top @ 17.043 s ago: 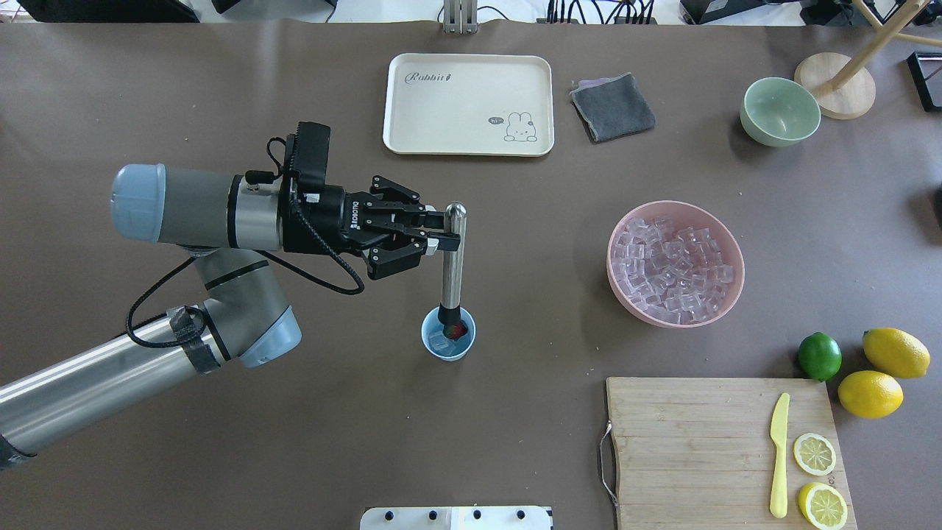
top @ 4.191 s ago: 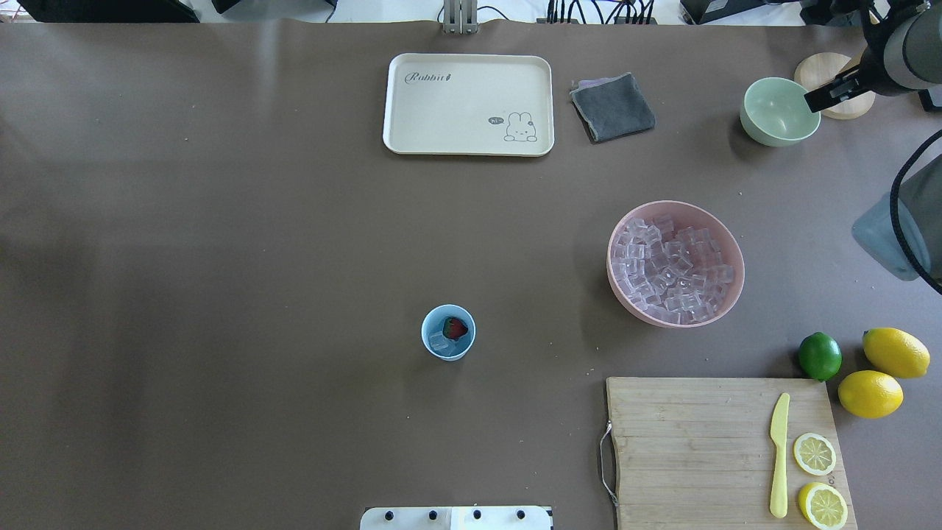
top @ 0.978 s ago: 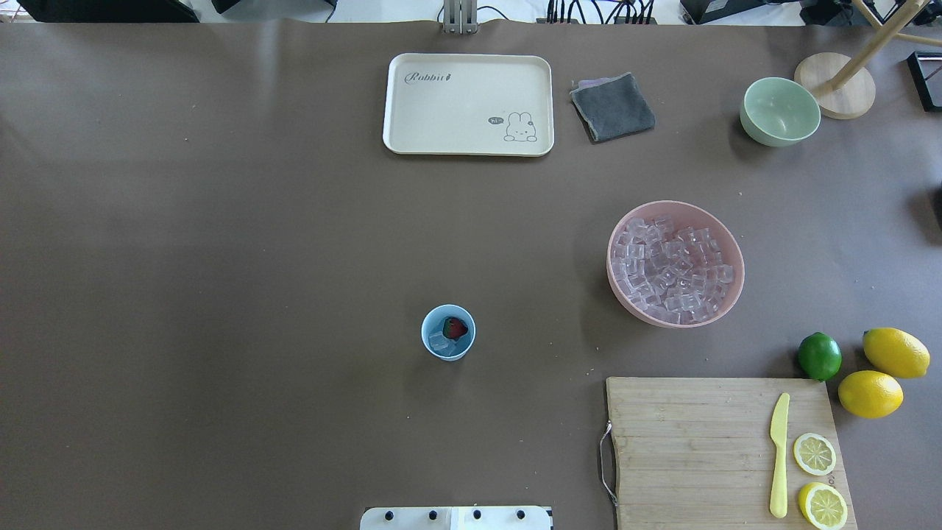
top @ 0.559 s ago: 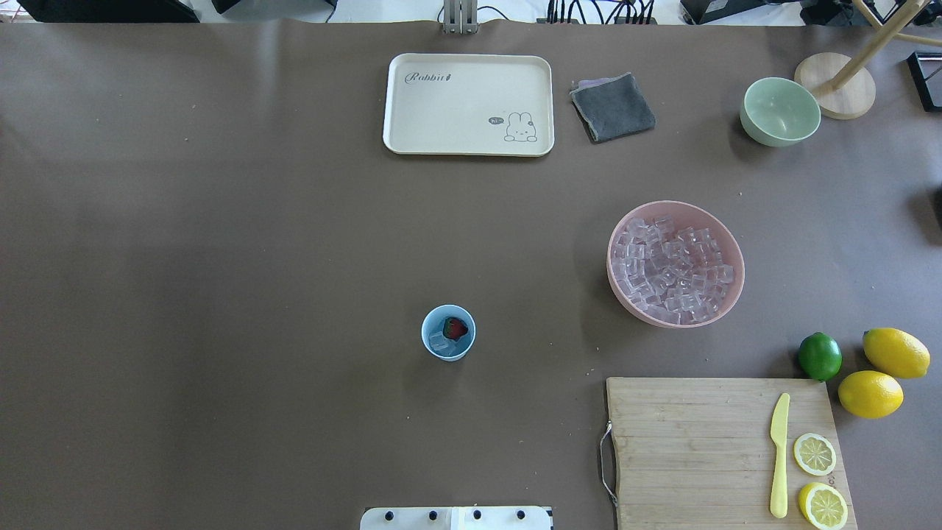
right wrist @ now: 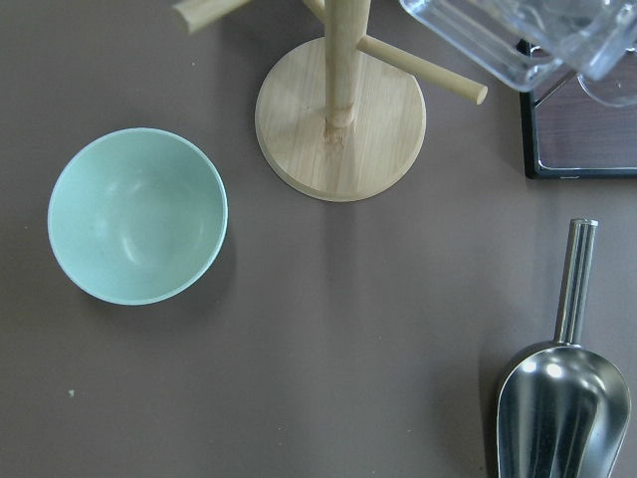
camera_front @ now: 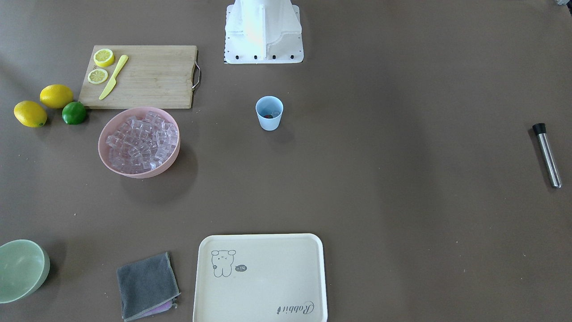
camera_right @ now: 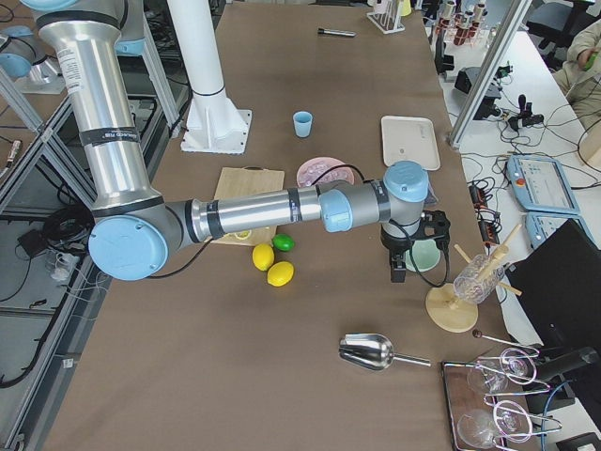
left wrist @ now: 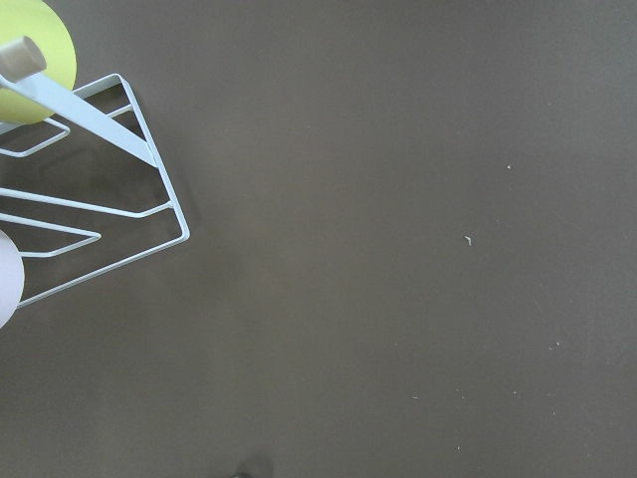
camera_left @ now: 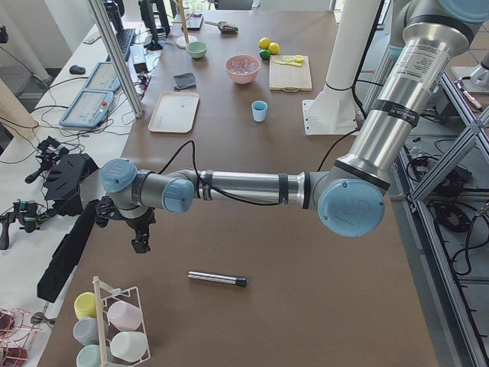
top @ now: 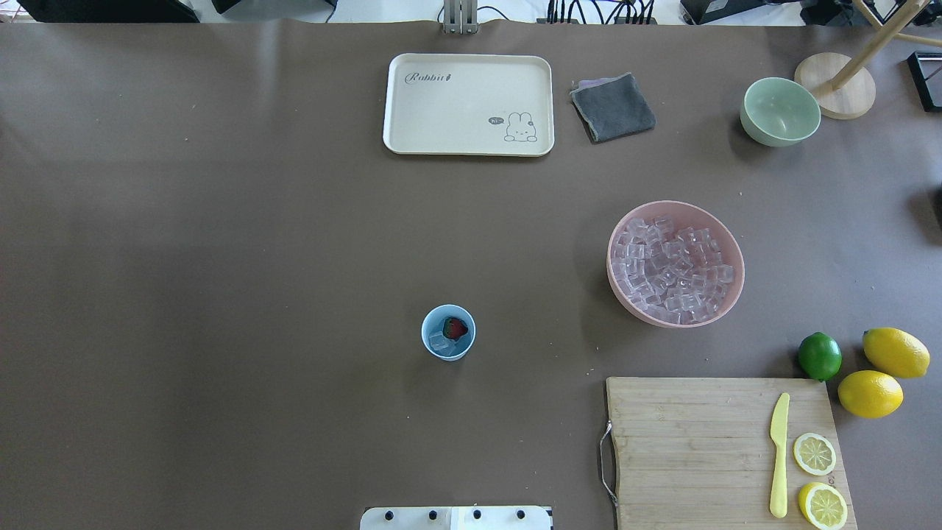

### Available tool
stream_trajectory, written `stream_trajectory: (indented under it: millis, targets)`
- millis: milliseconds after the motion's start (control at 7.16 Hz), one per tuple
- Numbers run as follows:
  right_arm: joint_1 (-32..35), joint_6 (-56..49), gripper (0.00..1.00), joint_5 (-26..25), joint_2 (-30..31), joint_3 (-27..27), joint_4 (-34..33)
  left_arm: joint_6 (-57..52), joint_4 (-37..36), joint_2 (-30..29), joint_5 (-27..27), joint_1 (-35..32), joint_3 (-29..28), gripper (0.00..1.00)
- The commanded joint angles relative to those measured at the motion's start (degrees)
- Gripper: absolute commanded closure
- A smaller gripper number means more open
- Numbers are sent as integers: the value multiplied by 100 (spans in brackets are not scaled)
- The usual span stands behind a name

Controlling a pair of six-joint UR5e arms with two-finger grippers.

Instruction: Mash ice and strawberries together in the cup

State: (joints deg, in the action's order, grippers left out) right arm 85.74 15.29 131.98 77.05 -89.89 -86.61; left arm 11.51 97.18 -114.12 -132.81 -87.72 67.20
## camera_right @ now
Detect steel ice scoop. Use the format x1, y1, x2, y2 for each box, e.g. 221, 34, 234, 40
338, 334, 431, 371

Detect person in beige jacket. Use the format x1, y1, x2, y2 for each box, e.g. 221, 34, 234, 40
552, 20, 600, 129

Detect aluminium frame post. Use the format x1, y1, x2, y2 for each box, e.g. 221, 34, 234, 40
448, 0, 532, 149

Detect teach pendant lower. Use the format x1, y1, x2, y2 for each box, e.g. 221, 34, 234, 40
525, 211, 587, 250

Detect green bowl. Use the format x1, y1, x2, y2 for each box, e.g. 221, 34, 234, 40
405, 240, 440, 272

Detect yellow lemon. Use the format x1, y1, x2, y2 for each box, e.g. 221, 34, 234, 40
267, 261, 295, 288
252, 243, 275, 272

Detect green lime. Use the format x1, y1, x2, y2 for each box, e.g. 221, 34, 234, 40
271, 233, 296, 252

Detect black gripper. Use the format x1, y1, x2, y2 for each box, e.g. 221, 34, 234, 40
380, 227, 415, 283

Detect yellow lemon inner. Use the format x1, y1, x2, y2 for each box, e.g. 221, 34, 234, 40
252, 243, 275, 272

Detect wooden cup stand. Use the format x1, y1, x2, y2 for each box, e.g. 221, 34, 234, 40
425, 224, 522, 333

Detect grey folded cloth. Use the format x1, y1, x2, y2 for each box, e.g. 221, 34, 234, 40
424, 187, 439, 206

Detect lemon slice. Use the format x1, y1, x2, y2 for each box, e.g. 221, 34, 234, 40
234, 230, 253, 241

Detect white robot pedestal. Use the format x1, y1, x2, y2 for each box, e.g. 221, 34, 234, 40
168, 0, 252, 155

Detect pink bowl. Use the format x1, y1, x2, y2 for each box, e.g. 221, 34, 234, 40
296, 157, 355, 187

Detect black monitor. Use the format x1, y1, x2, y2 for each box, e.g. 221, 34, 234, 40
508, 220, 601, 350

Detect cream rabbit tray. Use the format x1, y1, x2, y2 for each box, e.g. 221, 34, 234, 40
380, 116, 440, 171

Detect steel muddler black tip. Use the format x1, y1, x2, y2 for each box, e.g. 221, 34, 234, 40
317, 27, 357, 38

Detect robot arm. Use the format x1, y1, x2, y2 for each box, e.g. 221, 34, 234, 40
1, 25, 65, 95
29, 1, 429, 281

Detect yellow lemon outer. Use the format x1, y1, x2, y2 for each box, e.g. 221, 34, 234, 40
267, 261, 295, 288

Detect wine glass rack tray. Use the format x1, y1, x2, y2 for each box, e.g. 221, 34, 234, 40
441, 346, 562, 450

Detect bamboo cutting board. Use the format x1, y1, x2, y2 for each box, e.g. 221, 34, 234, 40
213, 167, 285, 247

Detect pile of clear ice cubes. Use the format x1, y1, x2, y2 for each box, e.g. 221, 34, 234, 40
297, 162, 354, 187

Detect white cup rack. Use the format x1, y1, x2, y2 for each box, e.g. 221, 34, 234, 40
366, 0, 405, 35

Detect light blue cup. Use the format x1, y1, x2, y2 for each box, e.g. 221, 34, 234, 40
292, 111, 314, 138

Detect teach pendant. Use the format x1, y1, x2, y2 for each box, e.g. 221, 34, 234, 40
506, 155, 580, 214
525, 211, 587, 250

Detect teach pendant upper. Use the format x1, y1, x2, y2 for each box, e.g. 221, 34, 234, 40
506, 155, 580, 214

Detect clear glass on stand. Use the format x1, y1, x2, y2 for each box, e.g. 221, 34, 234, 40
454, 255, 504, 304

